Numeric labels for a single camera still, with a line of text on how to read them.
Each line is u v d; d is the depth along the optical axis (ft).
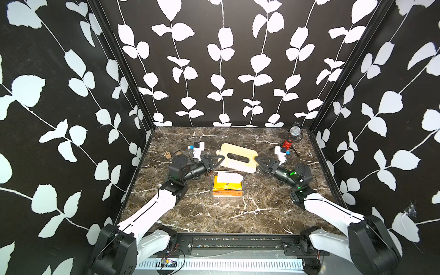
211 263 2.30
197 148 2.30
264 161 2.45
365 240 2.65
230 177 2.82
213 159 2.29
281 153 2.40
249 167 2.39
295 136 2.88
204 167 2.14
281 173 2.25
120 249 1.28
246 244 2.50
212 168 2.18
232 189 2.76
